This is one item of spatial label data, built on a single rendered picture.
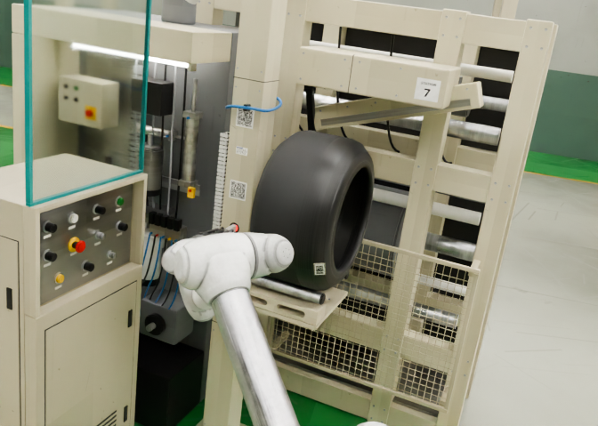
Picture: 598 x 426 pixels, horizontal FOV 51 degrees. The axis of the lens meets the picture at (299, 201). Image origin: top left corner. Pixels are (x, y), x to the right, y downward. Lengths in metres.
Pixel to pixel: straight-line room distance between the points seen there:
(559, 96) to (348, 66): 9.21
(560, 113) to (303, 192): 9.66
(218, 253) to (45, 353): 0.87
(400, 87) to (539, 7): 9.05
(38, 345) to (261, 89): 1.17
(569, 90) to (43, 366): 10.28
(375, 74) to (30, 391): 1.66
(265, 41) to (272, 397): 1.33
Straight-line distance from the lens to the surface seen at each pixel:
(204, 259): 1.59
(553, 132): 11.64
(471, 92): 2.54
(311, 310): 2.39
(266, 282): 2.45
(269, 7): 2.35
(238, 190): 2.48
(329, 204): 2.16
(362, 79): 2.50
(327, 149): 2.25
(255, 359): 1.53
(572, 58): 11.54
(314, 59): 2.56
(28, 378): 2.32
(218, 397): 2.91
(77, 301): 2.31
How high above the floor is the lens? 1.95
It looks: 18 degrees down
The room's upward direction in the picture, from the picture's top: 7 degrees clockwise
